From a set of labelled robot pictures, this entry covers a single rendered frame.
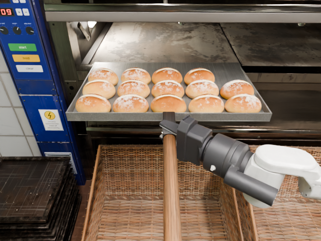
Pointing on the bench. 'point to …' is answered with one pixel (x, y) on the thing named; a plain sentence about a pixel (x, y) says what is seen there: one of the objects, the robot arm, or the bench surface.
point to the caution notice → (51, 119)
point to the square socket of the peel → (169, 115)
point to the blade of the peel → (228, 70)
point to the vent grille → (63, 156)
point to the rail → (290, 8)
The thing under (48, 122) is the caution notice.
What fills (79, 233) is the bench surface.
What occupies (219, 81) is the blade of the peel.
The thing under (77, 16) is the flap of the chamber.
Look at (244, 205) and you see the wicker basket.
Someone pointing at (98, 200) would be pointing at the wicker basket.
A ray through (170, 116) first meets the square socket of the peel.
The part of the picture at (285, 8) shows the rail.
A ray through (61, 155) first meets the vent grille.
